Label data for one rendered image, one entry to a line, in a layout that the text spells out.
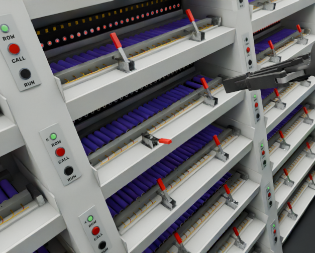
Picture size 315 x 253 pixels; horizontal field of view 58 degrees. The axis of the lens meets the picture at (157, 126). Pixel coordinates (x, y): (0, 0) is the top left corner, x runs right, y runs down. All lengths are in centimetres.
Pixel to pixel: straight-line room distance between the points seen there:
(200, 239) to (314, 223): 88
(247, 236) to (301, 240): 46
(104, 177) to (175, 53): 36
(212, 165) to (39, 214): 56
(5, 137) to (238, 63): 73
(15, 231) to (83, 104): 27
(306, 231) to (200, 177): 91
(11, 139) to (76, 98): 14
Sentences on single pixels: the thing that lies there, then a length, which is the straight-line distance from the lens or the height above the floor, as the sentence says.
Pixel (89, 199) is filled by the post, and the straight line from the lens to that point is 64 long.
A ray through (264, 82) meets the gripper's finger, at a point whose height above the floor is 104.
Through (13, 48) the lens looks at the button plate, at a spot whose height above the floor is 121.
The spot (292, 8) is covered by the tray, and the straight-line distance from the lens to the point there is 135.
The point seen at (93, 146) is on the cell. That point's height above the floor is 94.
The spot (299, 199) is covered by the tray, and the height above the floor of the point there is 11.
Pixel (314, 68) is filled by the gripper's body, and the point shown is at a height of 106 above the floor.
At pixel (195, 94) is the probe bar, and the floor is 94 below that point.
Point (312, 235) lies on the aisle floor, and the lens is 170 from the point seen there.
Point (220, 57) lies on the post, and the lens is 103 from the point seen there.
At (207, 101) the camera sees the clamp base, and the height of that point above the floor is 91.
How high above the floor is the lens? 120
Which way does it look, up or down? 21 degrees down
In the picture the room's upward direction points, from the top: 16 degrees counter-clockwise
